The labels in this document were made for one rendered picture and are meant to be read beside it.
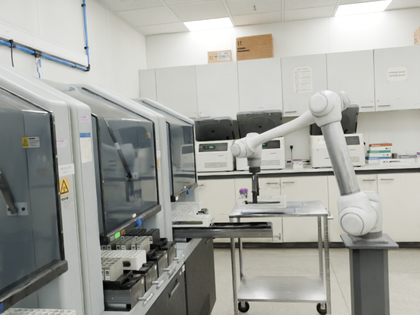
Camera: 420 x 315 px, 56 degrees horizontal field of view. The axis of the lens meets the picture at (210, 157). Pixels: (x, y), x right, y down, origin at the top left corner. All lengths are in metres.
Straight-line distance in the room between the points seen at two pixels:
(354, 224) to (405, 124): 3.35
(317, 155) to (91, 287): 3.47
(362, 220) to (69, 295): 1.37
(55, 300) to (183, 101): 3.90
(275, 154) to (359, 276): 2.40
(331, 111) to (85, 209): 1.31
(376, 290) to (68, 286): 1.65
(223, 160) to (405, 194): 1.99
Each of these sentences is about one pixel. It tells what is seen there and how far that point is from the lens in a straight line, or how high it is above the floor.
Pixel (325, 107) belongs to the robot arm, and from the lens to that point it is 2.06.
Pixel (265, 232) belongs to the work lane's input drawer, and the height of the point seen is 0.78.
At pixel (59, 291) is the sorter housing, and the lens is 1.24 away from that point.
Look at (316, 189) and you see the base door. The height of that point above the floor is 0.67.
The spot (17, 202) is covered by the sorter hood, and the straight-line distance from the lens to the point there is 1.02.
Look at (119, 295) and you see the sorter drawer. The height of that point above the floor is 0.79.
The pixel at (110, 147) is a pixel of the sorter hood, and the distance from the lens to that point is 1.47.
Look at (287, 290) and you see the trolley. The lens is 2.77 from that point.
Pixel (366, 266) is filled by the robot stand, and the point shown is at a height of 0.58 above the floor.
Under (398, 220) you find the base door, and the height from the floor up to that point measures 0.32.
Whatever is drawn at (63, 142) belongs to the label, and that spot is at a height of 1.32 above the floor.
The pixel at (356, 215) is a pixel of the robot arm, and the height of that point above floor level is 0.90.
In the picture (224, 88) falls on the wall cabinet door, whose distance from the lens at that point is 4.83.
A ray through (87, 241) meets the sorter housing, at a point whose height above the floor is 1.00.
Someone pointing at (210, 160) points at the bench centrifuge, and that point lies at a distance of 4.55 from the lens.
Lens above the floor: 1.31
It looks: 3 degrees down
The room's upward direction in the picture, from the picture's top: 3 degrees counter-clockwise
